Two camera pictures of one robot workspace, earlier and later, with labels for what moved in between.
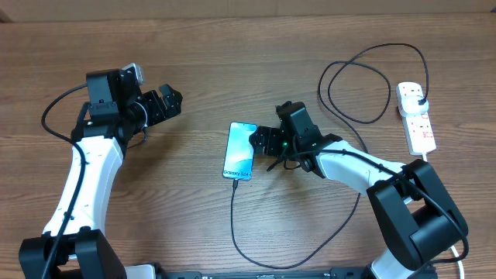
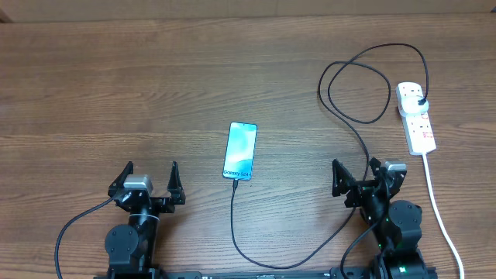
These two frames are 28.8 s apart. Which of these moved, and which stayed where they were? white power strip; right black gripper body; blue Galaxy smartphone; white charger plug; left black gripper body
Moved: right black gripper body; left black gripper body
Stayed: blue Galaxy smartphone; white power strip; white charger plug
